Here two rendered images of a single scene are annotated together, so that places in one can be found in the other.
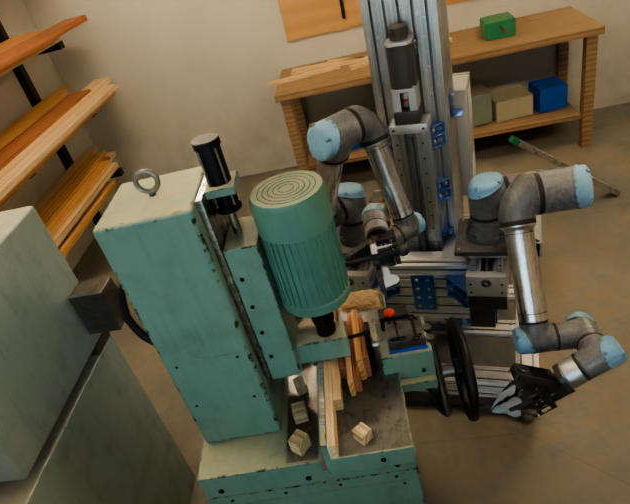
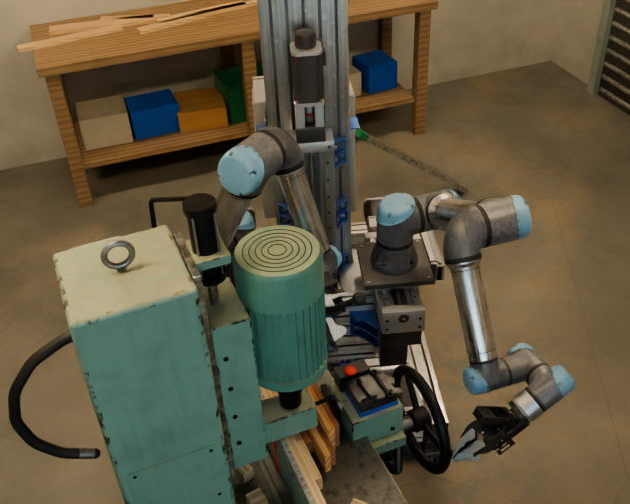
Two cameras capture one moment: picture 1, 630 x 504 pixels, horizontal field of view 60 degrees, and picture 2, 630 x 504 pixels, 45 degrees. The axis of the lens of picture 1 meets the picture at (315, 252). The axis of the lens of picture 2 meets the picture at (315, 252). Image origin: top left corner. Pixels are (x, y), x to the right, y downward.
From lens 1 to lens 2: 0.62 m
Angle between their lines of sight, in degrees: 23
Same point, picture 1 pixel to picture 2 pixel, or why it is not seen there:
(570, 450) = (481, 485)
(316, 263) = (312, 331)
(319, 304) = (306, 375)
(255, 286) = (238, 364)
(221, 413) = not seen: outside the picture
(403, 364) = (373, 426)
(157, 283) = (136, 378)
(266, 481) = not seen: outside the picture
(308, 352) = (273, 430)
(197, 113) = not seen: outside the picture
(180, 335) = (148, 436)
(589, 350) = (543, 382)
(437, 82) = (341, 94)
